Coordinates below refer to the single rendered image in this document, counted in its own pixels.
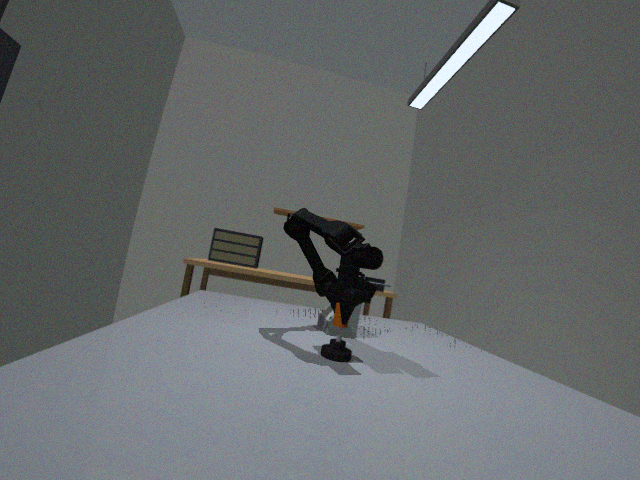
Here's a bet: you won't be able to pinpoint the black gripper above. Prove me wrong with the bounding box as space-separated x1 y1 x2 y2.
324 265 372 324

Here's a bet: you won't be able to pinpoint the orange knob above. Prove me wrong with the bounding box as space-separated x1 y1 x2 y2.
333 303 348 328

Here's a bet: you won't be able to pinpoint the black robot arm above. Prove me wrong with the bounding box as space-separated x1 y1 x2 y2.
284 208 384 309

